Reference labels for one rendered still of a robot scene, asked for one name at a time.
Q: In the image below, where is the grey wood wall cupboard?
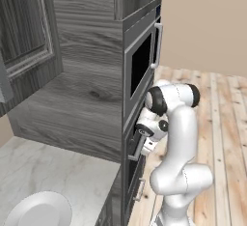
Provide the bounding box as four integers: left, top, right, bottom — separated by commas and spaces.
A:
0, 0, 65, 119

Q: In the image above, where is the steel microwave oven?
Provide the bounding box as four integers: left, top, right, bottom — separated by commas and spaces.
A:
122, 0, 164, 135

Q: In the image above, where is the silver oven door handle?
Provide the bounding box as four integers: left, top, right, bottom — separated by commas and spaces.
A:
126, 131, 147, 162

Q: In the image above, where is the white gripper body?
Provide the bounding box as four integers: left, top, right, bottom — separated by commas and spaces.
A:
140, 136, 159, 156

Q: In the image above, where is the grey wood tall cabinet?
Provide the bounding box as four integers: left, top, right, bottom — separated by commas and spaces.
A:
6, 0, 126, 165

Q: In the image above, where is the silver microwave door handle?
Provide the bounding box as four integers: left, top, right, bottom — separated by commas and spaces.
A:
150, 22, 164, 71

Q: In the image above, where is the silver oven drawer handle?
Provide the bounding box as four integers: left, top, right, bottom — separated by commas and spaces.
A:
132, 177, 147, 203

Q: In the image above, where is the white round plate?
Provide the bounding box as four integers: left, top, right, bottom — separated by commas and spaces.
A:
2, 190, 73, 226

